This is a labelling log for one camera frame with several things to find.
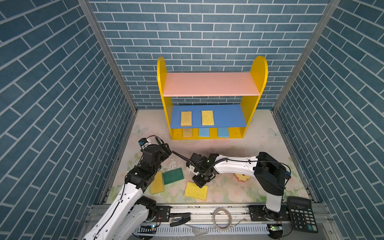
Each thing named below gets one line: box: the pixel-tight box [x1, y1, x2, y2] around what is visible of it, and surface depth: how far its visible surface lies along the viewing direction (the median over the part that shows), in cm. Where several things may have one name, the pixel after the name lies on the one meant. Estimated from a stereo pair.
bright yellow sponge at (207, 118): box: [201, 110, 215, 126], surface depth 98 cm
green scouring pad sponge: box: [162, 167, 184, 185], surface depth 87 cm
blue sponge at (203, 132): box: [199, 128, 209, 137], surface depth 107 cm
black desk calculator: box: [287, 196, 319, 234], surface depth 74 cm
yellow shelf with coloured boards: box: [157, 56, 268, 141], surface depth 86 cm
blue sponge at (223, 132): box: [218, 127, 230, 138], surface depth 107 cm
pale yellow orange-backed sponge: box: [182, 128, 193, 138], surface depth 106 cm
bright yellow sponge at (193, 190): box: [184, 181, 209, 201], surface depth 82 cm
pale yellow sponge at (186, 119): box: [180, 111, 192, 127], surface depth 96 cm
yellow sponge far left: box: [150, 171, 165, 195], surface depth 84 cm
